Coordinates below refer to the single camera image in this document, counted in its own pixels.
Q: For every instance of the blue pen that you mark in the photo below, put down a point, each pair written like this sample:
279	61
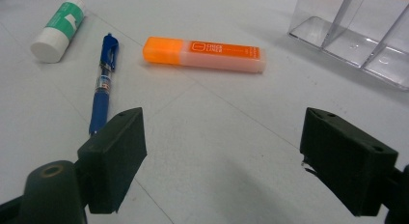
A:
99	105

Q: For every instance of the orange highlighter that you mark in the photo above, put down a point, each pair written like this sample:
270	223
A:
205	56

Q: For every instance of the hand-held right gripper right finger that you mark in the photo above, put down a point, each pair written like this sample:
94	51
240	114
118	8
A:
347	166

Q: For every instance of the clear acrylic organizer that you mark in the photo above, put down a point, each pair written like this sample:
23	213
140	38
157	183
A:
347	47

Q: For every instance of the green and white glue stick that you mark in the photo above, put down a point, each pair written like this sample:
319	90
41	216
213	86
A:
59	29

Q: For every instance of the white table mat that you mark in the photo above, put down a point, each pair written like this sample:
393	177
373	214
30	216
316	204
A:
225	137

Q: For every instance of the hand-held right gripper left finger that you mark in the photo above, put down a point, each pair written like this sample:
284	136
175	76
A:
112	159

